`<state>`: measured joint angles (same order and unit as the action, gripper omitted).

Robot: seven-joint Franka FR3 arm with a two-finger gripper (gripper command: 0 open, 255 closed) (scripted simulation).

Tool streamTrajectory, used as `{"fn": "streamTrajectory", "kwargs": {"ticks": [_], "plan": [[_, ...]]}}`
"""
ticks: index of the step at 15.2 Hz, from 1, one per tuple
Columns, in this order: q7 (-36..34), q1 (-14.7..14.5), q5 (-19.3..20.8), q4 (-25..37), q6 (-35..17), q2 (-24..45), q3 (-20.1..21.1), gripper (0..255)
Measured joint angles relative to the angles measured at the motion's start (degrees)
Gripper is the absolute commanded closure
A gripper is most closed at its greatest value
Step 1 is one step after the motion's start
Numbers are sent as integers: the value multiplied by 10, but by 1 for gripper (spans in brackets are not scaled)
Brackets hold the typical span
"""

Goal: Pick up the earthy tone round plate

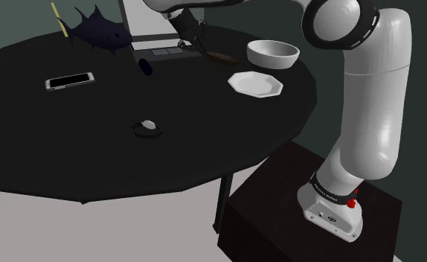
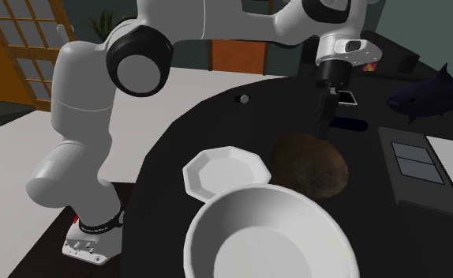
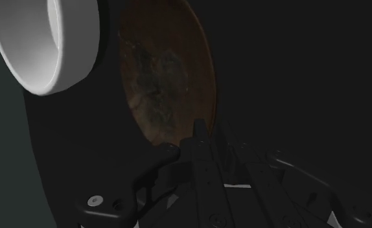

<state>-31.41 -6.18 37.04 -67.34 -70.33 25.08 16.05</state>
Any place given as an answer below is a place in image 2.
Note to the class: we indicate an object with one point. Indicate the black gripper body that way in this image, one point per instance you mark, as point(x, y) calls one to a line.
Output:
point(333, 75)

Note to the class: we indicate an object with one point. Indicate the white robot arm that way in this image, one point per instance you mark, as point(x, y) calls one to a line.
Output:
point(81, 115)

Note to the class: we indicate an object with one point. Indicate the white phone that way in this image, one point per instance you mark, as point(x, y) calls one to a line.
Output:
point(346, 97)

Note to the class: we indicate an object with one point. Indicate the small colourful box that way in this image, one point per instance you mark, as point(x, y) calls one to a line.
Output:
point(369, 67)

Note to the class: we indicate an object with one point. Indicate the dark blue flat bar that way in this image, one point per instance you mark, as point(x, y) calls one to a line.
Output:
point(351, 124)

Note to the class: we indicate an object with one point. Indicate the black box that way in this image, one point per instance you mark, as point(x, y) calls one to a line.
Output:
point(397, 54)

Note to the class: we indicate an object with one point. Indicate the small silver knob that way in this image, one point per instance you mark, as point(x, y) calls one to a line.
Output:
point(244, 99)

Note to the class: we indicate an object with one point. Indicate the brown round lump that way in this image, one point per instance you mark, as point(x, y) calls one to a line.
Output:
point(307, 165)

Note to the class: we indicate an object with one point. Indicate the orange wooden door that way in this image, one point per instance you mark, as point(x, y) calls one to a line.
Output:
point(238, 57)

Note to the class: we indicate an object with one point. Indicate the dark blue fish figure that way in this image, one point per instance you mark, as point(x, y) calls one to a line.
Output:
point(430, 96)

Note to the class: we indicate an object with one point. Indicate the black round table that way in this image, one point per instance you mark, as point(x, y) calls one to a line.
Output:
point(219, 127)

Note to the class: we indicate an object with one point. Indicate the dark grey flat box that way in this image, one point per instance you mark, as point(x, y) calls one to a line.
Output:
point(407, 181)

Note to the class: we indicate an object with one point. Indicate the white octagonal plate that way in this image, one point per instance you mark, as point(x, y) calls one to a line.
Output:
point(226, 171)

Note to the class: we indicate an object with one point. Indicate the large white bowl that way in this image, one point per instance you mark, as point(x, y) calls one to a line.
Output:
point(265, 231)

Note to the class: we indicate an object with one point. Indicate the green potted plant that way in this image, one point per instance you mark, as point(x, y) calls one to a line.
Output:
point(105, 25)

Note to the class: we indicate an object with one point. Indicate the wooden lattice door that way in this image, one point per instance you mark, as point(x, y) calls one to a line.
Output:
point(26, 50)

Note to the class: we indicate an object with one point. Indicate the dark robot stand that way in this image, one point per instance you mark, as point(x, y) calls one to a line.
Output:
point(53, 246)

